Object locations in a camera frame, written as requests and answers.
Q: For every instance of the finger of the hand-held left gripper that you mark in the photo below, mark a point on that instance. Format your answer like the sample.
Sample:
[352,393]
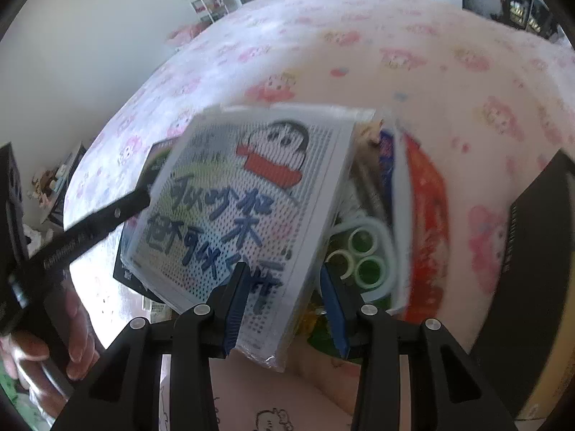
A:
[119,213]

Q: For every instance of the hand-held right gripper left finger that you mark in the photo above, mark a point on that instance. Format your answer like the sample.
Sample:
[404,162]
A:
[233,309]

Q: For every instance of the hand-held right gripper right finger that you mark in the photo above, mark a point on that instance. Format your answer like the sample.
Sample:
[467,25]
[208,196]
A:
[334,312]

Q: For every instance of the dark purple box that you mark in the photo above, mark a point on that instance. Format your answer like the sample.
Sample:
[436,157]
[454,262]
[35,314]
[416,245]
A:
[159,157]

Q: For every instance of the cartoon pegboard kit pack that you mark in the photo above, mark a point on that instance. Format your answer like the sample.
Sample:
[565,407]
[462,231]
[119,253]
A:
[251,179]

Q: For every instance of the red printed card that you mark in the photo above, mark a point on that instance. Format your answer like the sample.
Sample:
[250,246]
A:
[426,215]

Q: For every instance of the black storage box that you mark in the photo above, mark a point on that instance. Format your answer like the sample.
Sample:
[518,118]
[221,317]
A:
[530,278]

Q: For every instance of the person's left hand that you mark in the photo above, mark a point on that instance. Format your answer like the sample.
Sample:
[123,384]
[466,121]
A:
[81,332]

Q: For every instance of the blue yellow packet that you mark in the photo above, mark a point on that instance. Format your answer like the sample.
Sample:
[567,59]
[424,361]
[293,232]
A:
[384,161]

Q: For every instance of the pink printed blanket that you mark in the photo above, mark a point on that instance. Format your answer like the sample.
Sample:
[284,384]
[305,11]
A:
[359,54]

